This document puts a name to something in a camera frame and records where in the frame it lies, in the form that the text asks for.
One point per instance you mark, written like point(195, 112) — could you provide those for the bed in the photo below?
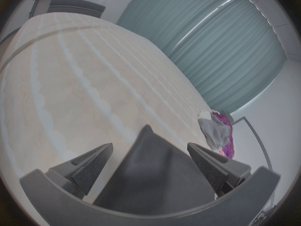
point(94, 79)

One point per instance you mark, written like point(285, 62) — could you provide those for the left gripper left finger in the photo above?
point(91, 168)

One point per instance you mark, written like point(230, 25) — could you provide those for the pink garment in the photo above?
point(221, 151)

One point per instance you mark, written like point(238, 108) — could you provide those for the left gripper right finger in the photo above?
point(211, 171)

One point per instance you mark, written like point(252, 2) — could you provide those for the grey knit garment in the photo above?
point(216, 132)

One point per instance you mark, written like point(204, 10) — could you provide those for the black T-shirt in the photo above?
point(152, 173)

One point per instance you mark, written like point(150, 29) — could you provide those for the blue-green curtain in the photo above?
point(235, 62)
point(169, 13)

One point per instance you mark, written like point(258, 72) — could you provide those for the white garment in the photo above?
point(205, 114)

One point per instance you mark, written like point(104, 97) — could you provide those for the black chest of drawers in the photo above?
point(77, 6)

